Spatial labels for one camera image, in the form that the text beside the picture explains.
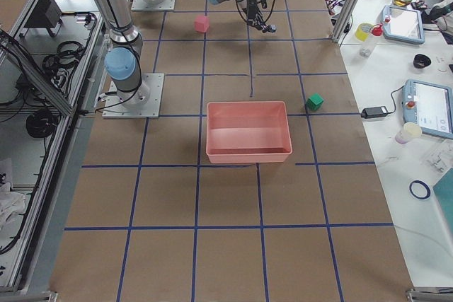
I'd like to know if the pink cube near arm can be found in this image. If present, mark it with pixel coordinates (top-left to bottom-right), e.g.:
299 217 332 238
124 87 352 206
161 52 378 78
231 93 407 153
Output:
194 16 210 33

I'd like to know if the green cube middle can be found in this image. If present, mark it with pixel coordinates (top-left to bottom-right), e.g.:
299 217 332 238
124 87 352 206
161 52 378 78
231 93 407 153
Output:
306 93 324 111

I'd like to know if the yellow tape roll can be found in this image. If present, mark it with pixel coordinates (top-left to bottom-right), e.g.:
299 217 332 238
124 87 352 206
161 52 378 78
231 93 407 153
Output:
355 23 374 42

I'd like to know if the pink plastic bin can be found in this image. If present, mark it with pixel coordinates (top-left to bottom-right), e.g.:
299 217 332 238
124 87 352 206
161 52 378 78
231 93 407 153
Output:
206 101 293 164

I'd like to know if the squeeze bottle red cap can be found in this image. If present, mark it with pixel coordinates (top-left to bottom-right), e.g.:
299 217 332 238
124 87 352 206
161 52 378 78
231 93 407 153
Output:
359 23 384 57

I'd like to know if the teach pendant upper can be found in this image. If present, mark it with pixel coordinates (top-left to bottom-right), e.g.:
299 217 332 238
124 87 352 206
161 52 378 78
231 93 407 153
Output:
382 5 425 45

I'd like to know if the teach pendant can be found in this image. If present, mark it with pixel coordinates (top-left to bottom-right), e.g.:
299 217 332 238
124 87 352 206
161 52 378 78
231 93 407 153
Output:
382 5 425 45
402 79 452 139

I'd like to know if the black power adapter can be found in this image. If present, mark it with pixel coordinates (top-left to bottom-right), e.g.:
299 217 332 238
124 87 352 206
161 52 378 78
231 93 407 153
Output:
360 106 389 119

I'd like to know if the paper cup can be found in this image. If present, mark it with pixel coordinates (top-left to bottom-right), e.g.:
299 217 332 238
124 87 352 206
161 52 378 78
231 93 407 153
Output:
394 122 423 144

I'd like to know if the teach pendant lower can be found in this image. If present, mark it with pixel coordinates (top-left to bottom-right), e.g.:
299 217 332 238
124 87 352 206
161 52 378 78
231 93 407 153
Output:
402 79 452 139

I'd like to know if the white cloth rag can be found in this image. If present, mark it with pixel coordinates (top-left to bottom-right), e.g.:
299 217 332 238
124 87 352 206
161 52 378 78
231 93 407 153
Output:
0 158 28 236

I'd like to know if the aluminium frame post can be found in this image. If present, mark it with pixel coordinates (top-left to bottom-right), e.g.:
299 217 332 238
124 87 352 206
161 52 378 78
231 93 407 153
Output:
331 0 376 45

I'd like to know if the blue tape ring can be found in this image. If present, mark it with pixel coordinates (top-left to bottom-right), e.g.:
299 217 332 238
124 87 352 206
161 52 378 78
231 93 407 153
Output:
408 180 432 200

